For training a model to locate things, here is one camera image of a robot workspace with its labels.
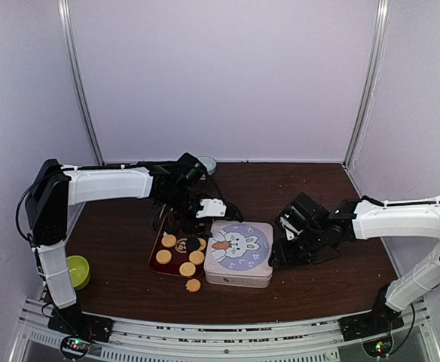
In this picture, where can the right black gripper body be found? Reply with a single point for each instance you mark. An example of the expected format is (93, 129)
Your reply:
(303, 253)

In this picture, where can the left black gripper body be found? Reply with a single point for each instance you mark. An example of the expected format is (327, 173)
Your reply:
(193, 226)

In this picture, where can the metal food tongs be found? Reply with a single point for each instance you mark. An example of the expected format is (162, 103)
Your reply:
(160, 213)

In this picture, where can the white divided cookie tin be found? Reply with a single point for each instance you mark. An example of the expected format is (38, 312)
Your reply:
(258, 277)

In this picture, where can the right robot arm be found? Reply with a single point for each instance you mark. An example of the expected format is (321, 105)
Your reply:
(309, 227)

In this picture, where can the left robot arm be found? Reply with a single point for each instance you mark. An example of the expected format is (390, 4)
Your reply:
(58, 189)

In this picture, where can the black sandwich cookie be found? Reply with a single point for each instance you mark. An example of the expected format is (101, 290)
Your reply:
(195, 244)

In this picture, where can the red cookie tray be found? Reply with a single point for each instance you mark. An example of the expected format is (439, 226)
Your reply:
(169, 251)

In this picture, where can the pale blue ceramic bowl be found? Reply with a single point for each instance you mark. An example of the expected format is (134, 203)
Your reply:
(209, 163)

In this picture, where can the round tan biscuit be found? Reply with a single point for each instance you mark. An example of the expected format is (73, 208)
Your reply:
(187, 269)

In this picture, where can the scalloped cookie on table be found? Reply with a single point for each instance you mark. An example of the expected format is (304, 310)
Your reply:
(193, 285)

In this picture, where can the green plastic bowl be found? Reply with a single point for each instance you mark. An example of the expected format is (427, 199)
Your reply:
(79, 270)

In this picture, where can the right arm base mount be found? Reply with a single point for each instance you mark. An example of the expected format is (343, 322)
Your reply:
(372, 323)

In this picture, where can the aluminium front rail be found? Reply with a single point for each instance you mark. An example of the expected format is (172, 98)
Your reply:
(317, 339)

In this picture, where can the left aluminium frame post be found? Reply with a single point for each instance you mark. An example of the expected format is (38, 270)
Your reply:
(78, 84)

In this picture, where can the aluminium frame post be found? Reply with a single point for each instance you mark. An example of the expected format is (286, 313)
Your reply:
(78, 84)
(373, 68)

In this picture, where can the right aluminium frame post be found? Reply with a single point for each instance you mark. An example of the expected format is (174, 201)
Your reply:
(373, 68)

